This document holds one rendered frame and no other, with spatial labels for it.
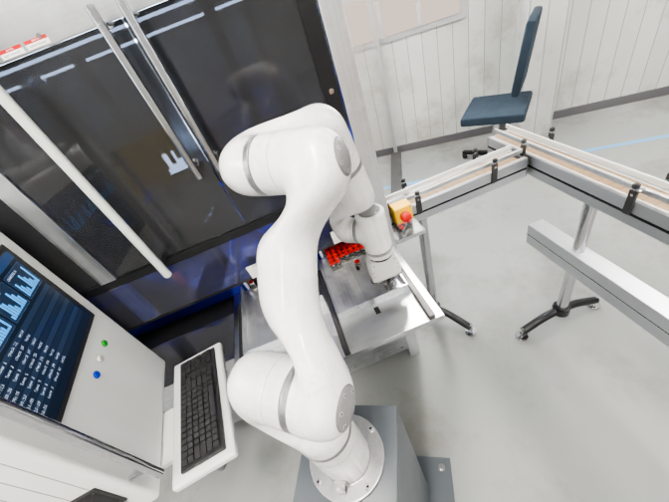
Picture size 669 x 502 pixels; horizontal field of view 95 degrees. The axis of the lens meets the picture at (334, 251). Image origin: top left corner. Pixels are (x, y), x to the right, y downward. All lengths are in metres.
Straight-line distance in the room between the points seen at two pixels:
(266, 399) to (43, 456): 0.56
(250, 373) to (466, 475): 1.34
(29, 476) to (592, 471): 1.83
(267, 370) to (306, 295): 0.15
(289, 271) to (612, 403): 1.73
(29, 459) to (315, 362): 0.66
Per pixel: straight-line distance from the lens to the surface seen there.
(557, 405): 1.91
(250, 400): 0.57
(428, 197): 1.41
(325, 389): 0.50
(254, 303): 1.30
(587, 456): 1.86
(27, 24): 1.03
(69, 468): 1.02
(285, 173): 0.46
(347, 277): 1.20
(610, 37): 4.21
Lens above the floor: 1.72
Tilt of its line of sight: 39 degrees down
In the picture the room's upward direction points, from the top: 22 degrees counter-clockwise
